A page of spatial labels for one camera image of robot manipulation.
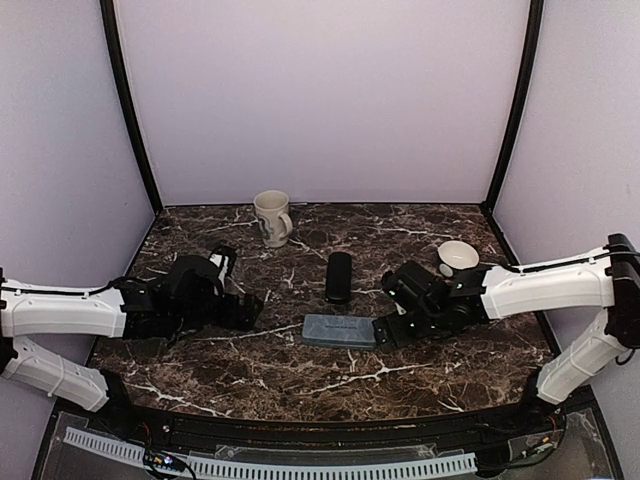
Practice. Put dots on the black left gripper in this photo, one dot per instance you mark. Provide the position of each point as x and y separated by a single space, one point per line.
247 314

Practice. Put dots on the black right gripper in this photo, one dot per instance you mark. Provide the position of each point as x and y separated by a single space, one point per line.
401 337

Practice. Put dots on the blue textured glasses case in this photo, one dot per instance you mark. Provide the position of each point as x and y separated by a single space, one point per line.
334 331

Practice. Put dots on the black hard glasses case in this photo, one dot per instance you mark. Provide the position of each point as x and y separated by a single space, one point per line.
338 278

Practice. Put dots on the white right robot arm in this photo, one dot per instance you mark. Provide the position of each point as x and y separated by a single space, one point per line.
606 278

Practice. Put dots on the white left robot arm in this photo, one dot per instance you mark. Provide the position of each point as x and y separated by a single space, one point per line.
190 296

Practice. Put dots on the white and green bowl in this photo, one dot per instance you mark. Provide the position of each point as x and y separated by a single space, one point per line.
455 256

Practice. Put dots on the cream ceramic mug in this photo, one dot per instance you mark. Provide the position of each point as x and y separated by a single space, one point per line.
272 212

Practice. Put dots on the white slotted cable duct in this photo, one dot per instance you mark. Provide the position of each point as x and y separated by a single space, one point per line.
257 465

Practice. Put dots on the left black frame post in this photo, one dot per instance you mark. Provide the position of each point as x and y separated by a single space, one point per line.
128 110

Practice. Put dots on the black frame post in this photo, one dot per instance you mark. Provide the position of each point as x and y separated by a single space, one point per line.
128 110
521 89

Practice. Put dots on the right black frame post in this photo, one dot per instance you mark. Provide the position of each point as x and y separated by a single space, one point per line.
521 89

